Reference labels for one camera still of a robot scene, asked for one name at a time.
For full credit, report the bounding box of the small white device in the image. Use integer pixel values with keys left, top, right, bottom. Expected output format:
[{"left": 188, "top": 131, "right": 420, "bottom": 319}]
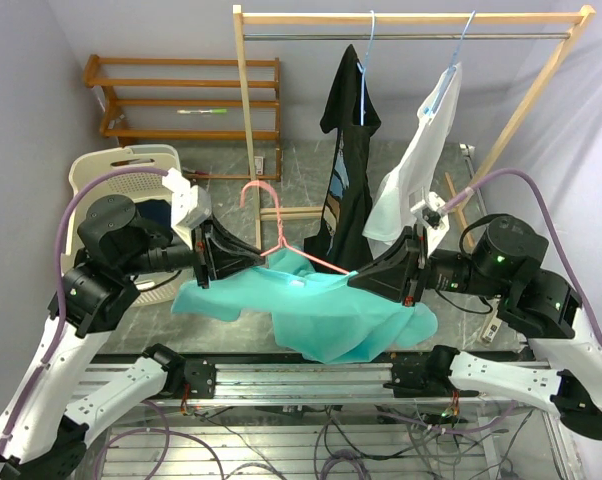
[{"left": 480, "top": 308, "right": 503, "bottom": 345}]

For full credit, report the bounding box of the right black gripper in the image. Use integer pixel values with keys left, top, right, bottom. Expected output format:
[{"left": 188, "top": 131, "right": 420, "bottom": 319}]
[{"left": 348, "top": 222, "right": 510, "bottom": 307}]

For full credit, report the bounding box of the white t shirt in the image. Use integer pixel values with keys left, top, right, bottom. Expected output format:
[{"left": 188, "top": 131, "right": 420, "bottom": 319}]
[{"left": 363, "top": 62, "right": 463, "bottom": 258}]

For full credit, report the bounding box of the cream plastic laundry basket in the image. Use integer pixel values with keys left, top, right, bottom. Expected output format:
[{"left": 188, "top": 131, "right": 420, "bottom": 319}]
[{"left": 61, "top": 144, "right": 190, "bottom": 307}]

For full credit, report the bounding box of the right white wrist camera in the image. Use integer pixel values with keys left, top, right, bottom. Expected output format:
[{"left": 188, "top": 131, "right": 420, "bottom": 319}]
[{"left": 409, "top": 189, "right": 450, "bottom": 255}]

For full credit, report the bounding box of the black t shirt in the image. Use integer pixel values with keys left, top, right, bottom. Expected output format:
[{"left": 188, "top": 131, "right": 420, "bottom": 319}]
[{"left": 303, "top": 45, "right": 381, "bottom": 271}]

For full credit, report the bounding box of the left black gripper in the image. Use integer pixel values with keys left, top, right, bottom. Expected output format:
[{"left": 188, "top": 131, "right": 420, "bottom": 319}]
[{"left": 121, "top": 205, "right": 266, "bottom": 286}]

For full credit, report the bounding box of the pink wire hanger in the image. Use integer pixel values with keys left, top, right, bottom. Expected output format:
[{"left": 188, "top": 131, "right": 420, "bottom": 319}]
[{"left": 240, "top": 180, "right": 349, "bottom": 275}]

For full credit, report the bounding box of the light blue wire hanger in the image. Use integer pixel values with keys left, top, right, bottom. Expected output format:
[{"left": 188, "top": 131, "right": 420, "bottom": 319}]
[{"left": 423, "top": 11, "right": 476, "bottom": 115}]

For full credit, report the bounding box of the aluminium rail base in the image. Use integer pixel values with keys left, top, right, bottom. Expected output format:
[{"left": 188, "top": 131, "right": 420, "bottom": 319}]
[{"left": 80, "top": 349, "right": 552, "bottom": 406}]

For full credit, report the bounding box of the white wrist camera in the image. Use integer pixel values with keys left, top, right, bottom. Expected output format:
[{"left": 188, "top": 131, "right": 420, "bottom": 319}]
[
  {"left": 409, "top": 189, "right": 450, "bottom": 255},
  {"left": 162, "top": 168, "right": 212, "bottom": 249}
]

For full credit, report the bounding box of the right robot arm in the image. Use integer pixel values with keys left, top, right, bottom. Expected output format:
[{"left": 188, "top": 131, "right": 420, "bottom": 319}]
[{"left": 348, "top": 214, "right": 602, "bottom": 441}]

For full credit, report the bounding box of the dark blue garment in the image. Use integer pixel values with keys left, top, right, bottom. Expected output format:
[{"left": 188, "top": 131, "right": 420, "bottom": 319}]
[{"left": 137, "top": 199, "right": 171, "bottom": 218}]

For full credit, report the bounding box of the green white pen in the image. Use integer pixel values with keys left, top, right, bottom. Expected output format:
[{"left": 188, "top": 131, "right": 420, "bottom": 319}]
[{"left": 176, "top": 108, "right": 228, "bottom": 115}]

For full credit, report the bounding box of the wooden clothes rack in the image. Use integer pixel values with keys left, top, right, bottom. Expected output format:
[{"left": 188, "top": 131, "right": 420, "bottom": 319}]
[{"left": 232, "top": 4, "right": 597, "bottom": 264}]

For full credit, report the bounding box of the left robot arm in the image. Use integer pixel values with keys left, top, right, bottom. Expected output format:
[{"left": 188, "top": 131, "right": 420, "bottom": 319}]
[{"left": 0, "top": 195, "right": 265, "bottom": 479}]

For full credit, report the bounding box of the teal t shirt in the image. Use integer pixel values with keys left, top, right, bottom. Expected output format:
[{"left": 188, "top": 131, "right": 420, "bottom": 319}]
[{"left": 172, "top": 250, "right": 438, "bottom": 364}]

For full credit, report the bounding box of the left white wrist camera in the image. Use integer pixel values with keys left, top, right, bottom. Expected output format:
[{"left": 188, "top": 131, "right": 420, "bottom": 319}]
[{"left": 162, "top": 168, "right": 212, "bottom": 249}]

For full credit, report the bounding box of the brown wooden shoe rack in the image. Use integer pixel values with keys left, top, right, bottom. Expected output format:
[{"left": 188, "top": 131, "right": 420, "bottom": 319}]
[{"left": 82, "top": 54, "right": 283, "bottom": 181}]

